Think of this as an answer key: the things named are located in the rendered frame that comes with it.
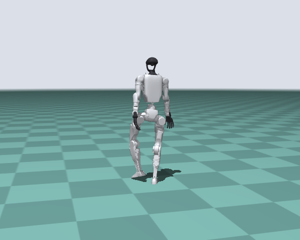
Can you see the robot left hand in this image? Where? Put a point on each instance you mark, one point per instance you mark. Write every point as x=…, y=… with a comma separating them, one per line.
x=135, y=120

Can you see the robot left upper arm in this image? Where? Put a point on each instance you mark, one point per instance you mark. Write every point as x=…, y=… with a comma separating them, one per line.
x=138, y=85

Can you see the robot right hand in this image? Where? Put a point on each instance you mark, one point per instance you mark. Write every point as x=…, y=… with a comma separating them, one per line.
x=169, y=121

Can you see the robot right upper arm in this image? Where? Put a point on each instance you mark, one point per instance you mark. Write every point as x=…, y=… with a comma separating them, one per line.
x=165, y=88

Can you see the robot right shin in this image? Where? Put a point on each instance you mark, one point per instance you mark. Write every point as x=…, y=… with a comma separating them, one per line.
x=156, y=162

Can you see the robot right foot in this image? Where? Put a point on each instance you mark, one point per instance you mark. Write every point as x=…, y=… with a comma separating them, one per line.
x=154, y=181

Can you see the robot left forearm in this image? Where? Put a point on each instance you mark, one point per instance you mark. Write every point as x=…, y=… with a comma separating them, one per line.
x=135, y=103

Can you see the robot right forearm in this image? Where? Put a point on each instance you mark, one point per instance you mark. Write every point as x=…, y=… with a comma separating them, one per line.
x=167, y=107

